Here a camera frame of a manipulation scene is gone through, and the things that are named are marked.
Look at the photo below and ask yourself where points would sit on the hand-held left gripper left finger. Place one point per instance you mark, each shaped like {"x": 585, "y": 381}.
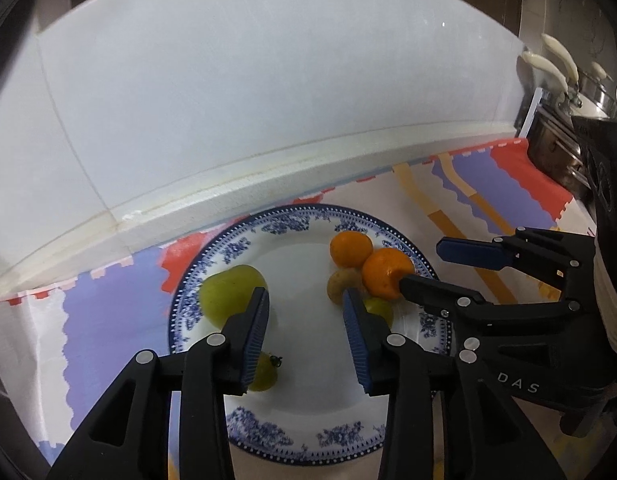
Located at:
{"x": 256, "y": 335}

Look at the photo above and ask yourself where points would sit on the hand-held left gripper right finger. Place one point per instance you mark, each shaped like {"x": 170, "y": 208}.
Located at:
{"x": 356, "y": 345}

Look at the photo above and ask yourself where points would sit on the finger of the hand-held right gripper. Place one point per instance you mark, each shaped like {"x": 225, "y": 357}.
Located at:
{"x": 428, "y": 291}
{"x": 468, "y": 252}

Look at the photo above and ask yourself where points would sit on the small green tomato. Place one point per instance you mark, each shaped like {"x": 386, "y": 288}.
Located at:
{"x": 381, "y": 310}
{"x": 266, "y": 372}

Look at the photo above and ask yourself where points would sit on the blue rimmed white plate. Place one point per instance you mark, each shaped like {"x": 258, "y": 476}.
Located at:
{"x": 298, "y": 310}

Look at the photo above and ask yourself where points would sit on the orange tangerine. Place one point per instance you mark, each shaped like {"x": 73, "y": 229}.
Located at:
{"x": 383, "y": 270}
{"x": 349, "y": 247}

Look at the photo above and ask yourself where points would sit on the large green apple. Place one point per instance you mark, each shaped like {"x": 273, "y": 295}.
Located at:
{"x": 228, "y": 290}

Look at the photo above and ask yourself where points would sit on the brown kiwi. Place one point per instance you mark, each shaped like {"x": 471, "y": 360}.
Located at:
{"x": 338, "y": 285}

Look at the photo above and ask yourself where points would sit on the colourful patterned table mat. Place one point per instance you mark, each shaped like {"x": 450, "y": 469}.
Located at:
{"x": 113, "y": 310}

